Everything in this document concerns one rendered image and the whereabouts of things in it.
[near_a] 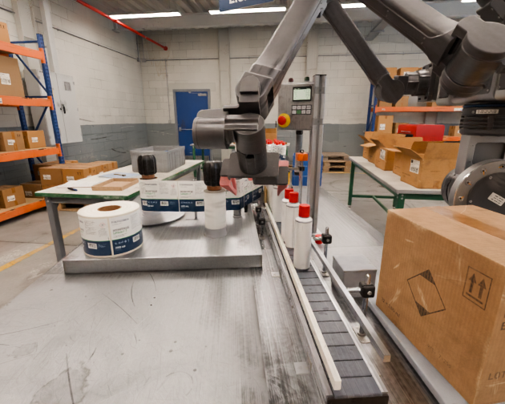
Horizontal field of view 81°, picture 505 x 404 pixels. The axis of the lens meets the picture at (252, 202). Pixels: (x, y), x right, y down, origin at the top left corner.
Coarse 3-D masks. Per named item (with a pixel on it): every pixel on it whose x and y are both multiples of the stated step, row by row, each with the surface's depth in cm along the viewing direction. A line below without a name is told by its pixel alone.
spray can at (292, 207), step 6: (294, 192) 102; (294, 198) 102; (288, 204) 103; (294, 204) 102; (288, 210) 103; (294, 210) 102; (288, 216) 104; (294, 216) 103; (288, 222) 104; (294, 222) 103; (288, 228) 105; (294, 228) 104; (288, 234) 105; (294, 234) 104; (288, 240) 106; (288, 246) 106
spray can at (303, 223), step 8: (304, 208) 86; (304, 216) 87; (296, 224) 89; (304, 224) 87; (296, 232) 89; (304, 232) 87; (296, 240) 90; (304, 240) 88; (296, 248) 90; (304, 248) 89; (296, 256) 91; (304, 256) 90; (296, 264) 91; (304, 264) 90
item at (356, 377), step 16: (288, 272) 94; (304, 272) 90; (304, 288) 82; (320, 288) 82; (320, 304) 75; (320, 320) 69; (336, 320) 69; (336, 336) 64; (336, 352) 59; (352, 352) 59; (336, 368) 55; (352, 368) 55; (368, 368) 55; (352, 384) 52; (368, 384) 52
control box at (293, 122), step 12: (288, 84) 122; (300, 84) 119; (312, 84) 117; (288, 96) 123; (312, 96) 118; (288, 108) 124; (312, 108) 119; (288, 120) 125; (300, 120) 123; (312, 120) 120
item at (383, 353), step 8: (312, 240) 93; (320, 256) 83; (328, 264) 78; (328, 272) 76; (336, 280) 70; (344, 288) 67; (344, 296) 65; (352, 304) 61; (360, 312) 59; (360, 320) 57; (368, 328) 54; (368, 336) 54; (376, 336) 52; (376, 344) 50; (384, 352) 49; (384, 360) 48
